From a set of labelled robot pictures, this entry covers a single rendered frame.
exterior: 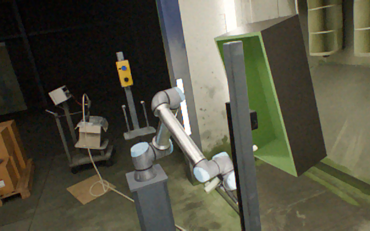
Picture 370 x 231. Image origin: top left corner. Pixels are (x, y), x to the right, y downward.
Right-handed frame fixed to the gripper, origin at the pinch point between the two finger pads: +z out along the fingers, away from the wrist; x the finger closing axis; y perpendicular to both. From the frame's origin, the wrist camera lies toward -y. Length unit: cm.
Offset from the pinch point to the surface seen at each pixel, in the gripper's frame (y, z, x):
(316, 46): -35, 52, 186
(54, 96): -238, 185, -66
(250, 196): 6, -86, -12
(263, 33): -55, -41, 79
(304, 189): 64, 82, 76
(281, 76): -28, -22, 78
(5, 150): -214, 190, -160
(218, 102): -62, 91, 76
